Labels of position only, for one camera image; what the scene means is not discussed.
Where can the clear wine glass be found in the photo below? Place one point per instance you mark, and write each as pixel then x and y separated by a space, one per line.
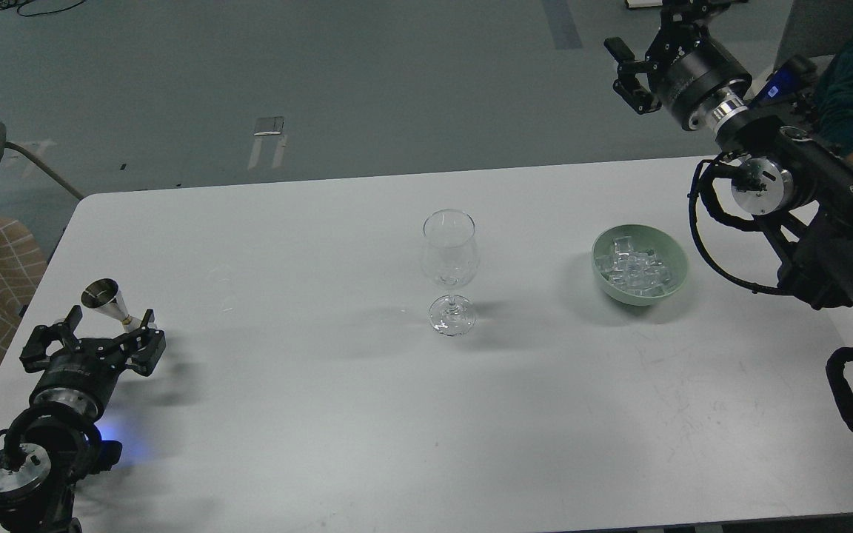
pixel 449 259

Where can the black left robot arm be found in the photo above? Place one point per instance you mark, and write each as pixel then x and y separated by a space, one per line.
pixel 55 442

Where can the green bowl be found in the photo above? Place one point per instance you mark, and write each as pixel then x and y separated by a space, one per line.
pixel 645 237

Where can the steel double jigger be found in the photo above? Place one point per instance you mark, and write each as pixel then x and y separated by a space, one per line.
pixel 105 297

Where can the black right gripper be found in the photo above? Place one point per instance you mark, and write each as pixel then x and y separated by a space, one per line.
pixel 685 67

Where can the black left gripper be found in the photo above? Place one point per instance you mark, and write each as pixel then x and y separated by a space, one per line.
pixel 83 377

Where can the clear ice cubes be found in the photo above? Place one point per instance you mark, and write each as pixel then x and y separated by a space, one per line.
pixel 638 272

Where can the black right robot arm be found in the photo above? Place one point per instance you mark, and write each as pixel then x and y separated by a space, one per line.
pixel 770 177

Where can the metal floor plate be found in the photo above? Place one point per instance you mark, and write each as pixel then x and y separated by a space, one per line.
pixel 269 126

